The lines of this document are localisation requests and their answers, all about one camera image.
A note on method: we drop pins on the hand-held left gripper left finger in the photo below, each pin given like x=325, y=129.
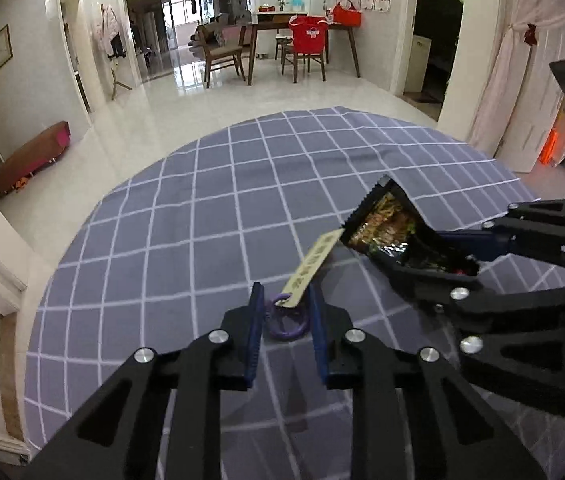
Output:
x=256, y=340

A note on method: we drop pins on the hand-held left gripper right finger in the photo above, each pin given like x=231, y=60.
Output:
x=318, y=340

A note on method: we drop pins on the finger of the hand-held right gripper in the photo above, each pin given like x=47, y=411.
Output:
x=472, y=242
x=437, y=282

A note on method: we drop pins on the black noodle snack packet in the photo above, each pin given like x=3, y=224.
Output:
x=387, y=220

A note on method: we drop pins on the pink curtain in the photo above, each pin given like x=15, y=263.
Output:
x=512, y=85

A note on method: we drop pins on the dark red bow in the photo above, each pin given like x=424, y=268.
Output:
x=530, y=34

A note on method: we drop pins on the grey checked tablecloth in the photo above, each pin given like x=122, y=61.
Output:
x=187, y=220

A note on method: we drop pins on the white cabinet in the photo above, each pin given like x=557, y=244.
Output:
x=422, y=62

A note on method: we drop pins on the wooden dining chair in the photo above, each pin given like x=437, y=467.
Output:
x=305, y=62
x=222, y=52

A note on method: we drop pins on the red handbag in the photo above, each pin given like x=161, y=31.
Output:
x=347, y=16

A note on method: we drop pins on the red shirt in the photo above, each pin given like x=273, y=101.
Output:
x=308, y=35

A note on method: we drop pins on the brown bench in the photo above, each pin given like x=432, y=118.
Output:
x=32, y=155

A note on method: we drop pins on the wooden coat rack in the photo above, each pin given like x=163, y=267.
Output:
x=120, y=80

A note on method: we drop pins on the light blue bag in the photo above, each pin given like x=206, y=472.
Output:
x=298, y=4

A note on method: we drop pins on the wooden dining table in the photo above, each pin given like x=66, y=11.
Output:
x=267, y=25

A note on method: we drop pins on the red flat box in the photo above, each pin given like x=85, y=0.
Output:
x=266, y=9

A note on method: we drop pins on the grey sofa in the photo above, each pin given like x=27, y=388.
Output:
x=212, y=22

